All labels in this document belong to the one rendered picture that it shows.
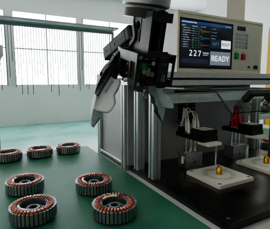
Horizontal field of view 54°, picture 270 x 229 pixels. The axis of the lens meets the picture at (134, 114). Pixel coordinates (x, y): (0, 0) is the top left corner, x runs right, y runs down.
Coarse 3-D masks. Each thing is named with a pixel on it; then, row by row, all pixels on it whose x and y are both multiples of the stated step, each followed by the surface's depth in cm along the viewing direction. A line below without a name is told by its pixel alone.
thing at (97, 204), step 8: (96, 200) 66; (104, 200) 68; (112, 200) 70; (120, 200) 69; (128, 200) 67; (136, 200) 67; (96, 208) 63; (104, 208) 63; (112, 208) 62; (120, 208) 63; (128, 208) 63; (136, 208) 66; (96, 216) 63; (104, 216) 61; (112, 216) 61; (120, 216) 61; (128, 216) 62; (112, 224) 62
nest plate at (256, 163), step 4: (256, 156) 107; (260, 156) 107; (264, 156) 107; (240, 160) 102; (244, 160) 102; (248, 160) 102; (252, 160) 102; (256, 160) 102; (260, 160) 102; (240, 164) 100; (244, 164) 98; (248, 164) 97; (252, 164) 97; (256, 164) 97; (260, 164) 97; (264, 164) 97; (268, 164) 97; (252, 168) 95; (256, 168) 94; (260, 168) 93; (264, 168) 93; (268, 168) 93; (264, 172) 91; (268, 172) 90
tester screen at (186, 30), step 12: (192, 24) 91; (204, 24) 94; (216, 24) 96; (192, 36) 92; (204, 36) 94; (216, 36) 97; (228, 36) 100; (192, 48) 92; (204, 48) 95; (216, 48) 98; (180, 60) 90
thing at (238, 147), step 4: (224, 144) 111; (228, 144) 109; (232, 144) 109; (236, 144) 109; (240, 144) 109; (244, 144) 110; (224, 148) 111; (228, 148) 109; (232, 148) 107; (236, 148) 108; (240, 148) 109; (244, 148) 110; (224, 152) 111; (228, 152) 109; (232, 152) 107; (236, 152) 108; (240, 152) 109; (244, 152) 110; (228, 156) 109; (232, 156) 108; (236, 156) 108; (240, 156) 109; (244, 156) 110
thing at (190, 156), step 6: (192, 150) 100; (198, 150) 100; (180, 156) 99; (186, 156) 96; (192, 156) 97; (198, 156) 98; (180, 162) 99; (186, 162) 96; (192, 162) 97; (198, 162) 98; (186, 168) 96
